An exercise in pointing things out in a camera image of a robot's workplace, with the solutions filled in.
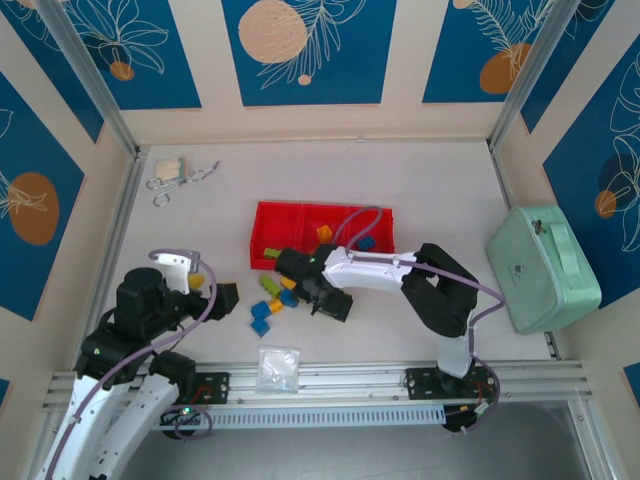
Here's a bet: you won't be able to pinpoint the red three-compartment tray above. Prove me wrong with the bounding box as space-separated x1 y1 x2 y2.
248 200 397 271

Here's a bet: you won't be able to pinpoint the clear plastic bag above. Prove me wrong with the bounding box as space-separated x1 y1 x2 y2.
254 344 302 396

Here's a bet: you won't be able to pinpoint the beige sponge pad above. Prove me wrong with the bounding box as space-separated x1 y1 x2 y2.
153 156 189 182

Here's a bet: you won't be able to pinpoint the mint green zipper case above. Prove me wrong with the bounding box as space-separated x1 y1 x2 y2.
485 204 603 335

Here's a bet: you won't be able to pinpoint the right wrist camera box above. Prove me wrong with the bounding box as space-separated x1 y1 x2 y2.
323 292 354 324

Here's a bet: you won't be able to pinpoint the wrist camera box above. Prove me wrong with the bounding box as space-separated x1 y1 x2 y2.
323 292 354 324
151 248 202 297

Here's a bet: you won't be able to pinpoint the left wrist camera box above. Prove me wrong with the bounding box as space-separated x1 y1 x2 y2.
151 248 202 297

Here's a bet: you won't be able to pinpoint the aluminium side rail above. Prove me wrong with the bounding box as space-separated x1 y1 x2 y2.
488 142 560 361
94 149 146 321

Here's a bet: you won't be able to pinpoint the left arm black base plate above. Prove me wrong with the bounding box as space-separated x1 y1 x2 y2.
187 371 232 407

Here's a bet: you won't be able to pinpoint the aluminium mounting rail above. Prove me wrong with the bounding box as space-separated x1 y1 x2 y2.
42 358 587 414

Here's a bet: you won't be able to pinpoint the white slotted cable duct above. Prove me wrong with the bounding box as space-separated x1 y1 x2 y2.
63 405 447 432

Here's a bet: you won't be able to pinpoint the metal wire tongs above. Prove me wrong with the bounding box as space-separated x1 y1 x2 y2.
145 159 221 207

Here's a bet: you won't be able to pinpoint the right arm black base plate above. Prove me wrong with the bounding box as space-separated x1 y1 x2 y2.
402 367 501 401

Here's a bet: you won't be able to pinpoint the black round foot with wires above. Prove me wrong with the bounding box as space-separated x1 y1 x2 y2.
159 404 211 442
444 402 501 437

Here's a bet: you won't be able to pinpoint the aluminium frame post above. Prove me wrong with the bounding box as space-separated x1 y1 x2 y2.
37 0 147 161
487 0 580 151

